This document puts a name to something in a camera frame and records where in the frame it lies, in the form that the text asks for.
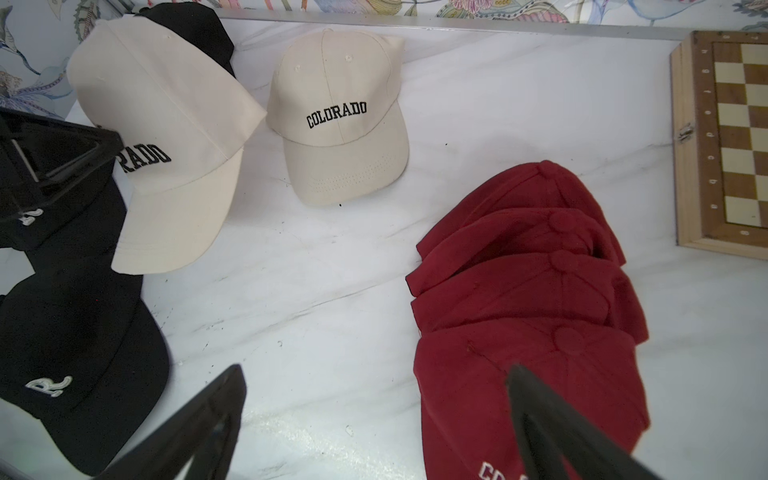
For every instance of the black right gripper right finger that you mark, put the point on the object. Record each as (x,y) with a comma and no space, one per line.
(552,435)

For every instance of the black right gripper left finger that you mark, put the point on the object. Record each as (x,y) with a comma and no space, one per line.
(199,439)

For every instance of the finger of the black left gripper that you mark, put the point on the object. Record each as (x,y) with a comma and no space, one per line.
(42,159)

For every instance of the black cap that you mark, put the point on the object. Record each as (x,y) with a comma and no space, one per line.
(81,353)
(85,222)
(198,25)

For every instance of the red cap back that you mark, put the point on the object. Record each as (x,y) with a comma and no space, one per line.
(467,431)

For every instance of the red cap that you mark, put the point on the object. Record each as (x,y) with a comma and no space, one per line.
(560,285)
(542,184)
(467,431)
(514,231)

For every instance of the cream cap front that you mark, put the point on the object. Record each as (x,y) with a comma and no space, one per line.
(184,122)

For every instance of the cream cap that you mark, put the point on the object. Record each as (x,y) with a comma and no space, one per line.
(184,122)
(334,102)

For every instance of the black cap front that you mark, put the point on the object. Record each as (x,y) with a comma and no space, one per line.
(81,353)

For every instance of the black cap back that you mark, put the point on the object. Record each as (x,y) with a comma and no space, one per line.
(198,25)

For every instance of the cream cap back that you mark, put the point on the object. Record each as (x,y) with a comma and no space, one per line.
(334,102)

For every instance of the wooden chess board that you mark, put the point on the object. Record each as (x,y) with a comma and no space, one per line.
(719,113)

